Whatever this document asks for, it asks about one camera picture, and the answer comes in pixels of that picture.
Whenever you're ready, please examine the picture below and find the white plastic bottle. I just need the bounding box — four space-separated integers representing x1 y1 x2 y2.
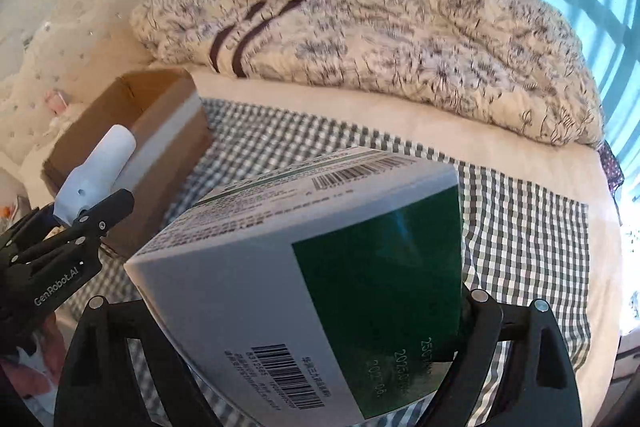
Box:
53 124 137 225

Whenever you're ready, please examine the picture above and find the green white carton box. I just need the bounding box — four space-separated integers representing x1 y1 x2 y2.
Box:
125 147 462 426

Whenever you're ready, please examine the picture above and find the pink small item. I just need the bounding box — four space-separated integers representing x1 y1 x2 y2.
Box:
44 90 68 115

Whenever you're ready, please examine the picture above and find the brown cardboard box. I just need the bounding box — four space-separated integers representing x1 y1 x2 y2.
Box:
42 68 213 260

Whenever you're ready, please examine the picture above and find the green white checkered cloth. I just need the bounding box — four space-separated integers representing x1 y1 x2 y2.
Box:
65 98 590 426

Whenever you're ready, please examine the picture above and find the white tufted headboard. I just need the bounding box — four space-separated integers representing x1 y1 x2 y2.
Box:
1 0 152 165

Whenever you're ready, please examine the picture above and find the white bed sheet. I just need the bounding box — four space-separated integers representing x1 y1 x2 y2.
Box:
191 68 622 426

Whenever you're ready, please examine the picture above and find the floral patterned duvet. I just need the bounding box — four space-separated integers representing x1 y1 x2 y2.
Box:
130 0 604 147

